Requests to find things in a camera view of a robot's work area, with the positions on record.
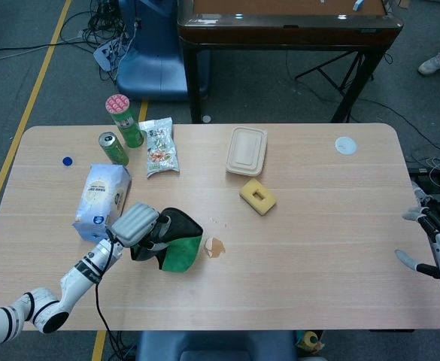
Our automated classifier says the green and black microfiber cloth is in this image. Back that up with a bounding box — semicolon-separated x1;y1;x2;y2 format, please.
129;207;205;274

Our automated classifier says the white sneaker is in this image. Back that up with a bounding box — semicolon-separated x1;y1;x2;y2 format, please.
417;52;440;76

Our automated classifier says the beige lidded lunch box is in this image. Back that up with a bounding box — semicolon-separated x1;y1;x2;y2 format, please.
225;126;269;177

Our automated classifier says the blue chair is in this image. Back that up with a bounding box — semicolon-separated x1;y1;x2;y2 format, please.
116;0;210;102

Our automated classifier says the blue white tissue pack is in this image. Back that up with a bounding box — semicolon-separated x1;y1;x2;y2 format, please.
71;162;133;241

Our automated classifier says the green chips tube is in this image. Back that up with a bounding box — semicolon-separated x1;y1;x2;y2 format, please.
105;93;146;149

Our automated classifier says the green drink can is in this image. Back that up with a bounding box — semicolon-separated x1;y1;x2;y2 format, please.
98;131;130;167

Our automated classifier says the blue robot torso base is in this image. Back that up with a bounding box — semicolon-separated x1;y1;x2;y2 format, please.
135;329;299;361

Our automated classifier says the yellow tape roll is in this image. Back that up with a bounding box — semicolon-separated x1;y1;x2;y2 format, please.
294;330;328;354

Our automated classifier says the brown liquid spill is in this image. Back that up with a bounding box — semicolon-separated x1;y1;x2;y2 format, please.
203;236;227;259

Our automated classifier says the yellow sponge with hole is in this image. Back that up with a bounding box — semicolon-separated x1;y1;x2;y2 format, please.
238;177;278;217

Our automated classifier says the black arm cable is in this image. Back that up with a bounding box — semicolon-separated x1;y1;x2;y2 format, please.
91;228;130;361

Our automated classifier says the dark wooden mahjong table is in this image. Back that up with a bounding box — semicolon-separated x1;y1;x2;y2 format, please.
177;0;404;124

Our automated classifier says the white power strip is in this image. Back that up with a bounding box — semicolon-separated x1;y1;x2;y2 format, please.
93;39;130;71

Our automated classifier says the silver green snack bag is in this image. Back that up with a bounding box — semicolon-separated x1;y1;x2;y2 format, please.
138;117;181;179

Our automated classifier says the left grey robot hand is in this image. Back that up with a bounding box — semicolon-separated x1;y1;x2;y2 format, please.
111;202;171;252

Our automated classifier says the white round grommet cap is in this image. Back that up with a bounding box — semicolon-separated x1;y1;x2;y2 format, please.
334;135;358;155

